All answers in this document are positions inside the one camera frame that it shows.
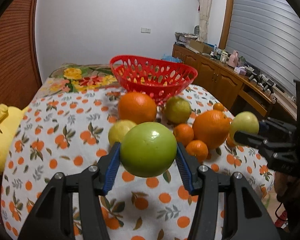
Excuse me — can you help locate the yellow lemon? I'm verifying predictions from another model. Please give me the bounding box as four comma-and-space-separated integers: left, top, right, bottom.
108, 120, 137, 147

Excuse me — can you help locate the greenish yellow citrus fruit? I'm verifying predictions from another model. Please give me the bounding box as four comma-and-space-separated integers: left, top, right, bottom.
164, 96, 192, 124

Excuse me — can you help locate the cardboard box on cabinet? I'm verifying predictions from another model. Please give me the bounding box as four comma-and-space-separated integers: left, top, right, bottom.
189, 40, 213, 54

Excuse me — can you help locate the small tangerine hidden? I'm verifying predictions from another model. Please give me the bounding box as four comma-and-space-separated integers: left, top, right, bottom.
226, 135, 236, 148

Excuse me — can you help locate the small tangerine front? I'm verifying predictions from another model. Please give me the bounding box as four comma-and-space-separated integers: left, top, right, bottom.
185, 140, 209, 163

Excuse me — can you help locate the person's hand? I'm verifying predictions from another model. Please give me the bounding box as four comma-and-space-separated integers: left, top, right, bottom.
274, 171, 295, 196

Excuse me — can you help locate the pink bag on cabinet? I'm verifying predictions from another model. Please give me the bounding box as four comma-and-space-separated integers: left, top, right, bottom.
228, 50, 239, 68

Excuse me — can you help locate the red plastic fruit basket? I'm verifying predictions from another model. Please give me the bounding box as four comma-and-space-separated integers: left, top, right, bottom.
109, 55, 198, 105

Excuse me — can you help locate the wooden louvered wardrobe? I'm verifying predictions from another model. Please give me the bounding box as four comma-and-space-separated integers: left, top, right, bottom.
0, 0, 42, 108

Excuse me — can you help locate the white wall switch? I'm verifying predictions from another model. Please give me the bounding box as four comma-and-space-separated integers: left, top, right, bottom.
141, 28, 151, 34

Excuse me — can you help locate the large orange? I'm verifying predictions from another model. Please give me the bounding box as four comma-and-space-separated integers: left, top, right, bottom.
192, 110, 230, 150
117, 92, 157, 124

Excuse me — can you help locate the beige curtain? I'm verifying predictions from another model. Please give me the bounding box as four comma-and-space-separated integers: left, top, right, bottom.
199, 0, 212, 42

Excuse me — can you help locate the window roller blind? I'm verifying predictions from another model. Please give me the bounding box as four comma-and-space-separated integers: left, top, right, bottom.
226, 0, 300, 95

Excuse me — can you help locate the large green apple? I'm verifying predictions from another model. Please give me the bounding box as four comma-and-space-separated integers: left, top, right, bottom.
120, 122, 177, 178

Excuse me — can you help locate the yellow plush toy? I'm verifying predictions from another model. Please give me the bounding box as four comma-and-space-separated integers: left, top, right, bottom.
0, 103, 28, 174

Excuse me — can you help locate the floral bed blanket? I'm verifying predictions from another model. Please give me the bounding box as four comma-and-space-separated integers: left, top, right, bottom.
37, 63, 119, 97

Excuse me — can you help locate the orange-print white cloth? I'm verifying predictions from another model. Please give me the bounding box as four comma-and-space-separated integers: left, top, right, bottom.
0, 83, 276, 240

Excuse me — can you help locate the wooden sideboard cabinet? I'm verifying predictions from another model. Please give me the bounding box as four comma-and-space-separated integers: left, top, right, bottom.
172, 44, 296, 122

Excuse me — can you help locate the small distant tangerine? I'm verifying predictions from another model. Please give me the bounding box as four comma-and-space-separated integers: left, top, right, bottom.
213, 103, 224, 112

